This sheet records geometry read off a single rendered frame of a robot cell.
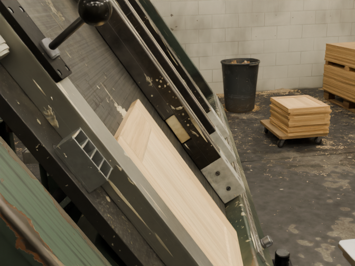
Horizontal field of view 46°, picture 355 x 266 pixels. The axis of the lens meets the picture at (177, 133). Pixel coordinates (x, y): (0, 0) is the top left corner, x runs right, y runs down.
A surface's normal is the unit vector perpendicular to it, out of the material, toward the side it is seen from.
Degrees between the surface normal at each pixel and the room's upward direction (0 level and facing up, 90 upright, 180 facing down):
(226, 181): 90
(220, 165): 90
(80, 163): 89
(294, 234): 0
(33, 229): 57
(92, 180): 89
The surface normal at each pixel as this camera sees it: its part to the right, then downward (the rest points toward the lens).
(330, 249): -0.04, -0.95
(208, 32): 0.14, 0.30
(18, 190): 0.82, -0.54
